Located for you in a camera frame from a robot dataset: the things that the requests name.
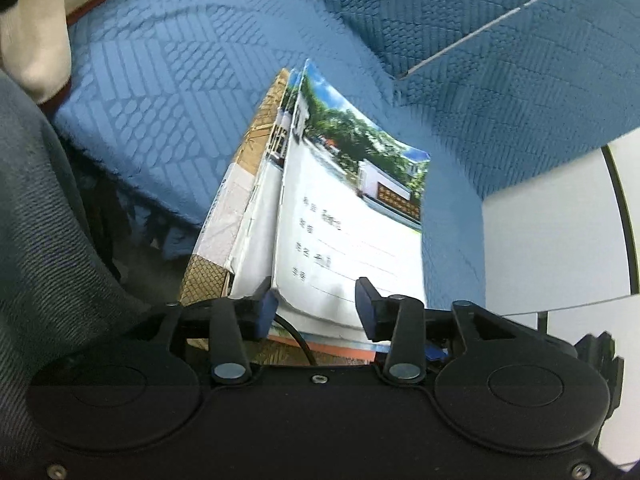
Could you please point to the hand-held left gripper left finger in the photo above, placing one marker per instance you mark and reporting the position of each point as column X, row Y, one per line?
column 267, row 315

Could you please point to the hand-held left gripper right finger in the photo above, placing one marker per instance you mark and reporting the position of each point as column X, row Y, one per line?
column 367, row 310

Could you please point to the orange and white book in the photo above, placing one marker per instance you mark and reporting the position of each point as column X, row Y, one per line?
column 330, row 351

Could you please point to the tan painting cover book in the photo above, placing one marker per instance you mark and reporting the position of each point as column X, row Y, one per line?
column 260, row 125

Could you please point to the blue quilted sofa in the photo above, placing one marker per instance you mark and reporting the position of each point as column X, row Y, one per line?
column 175, row 85

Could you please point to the white table with black frame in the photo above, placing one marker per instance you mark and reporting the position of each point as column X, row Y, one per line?
column 550, row 235

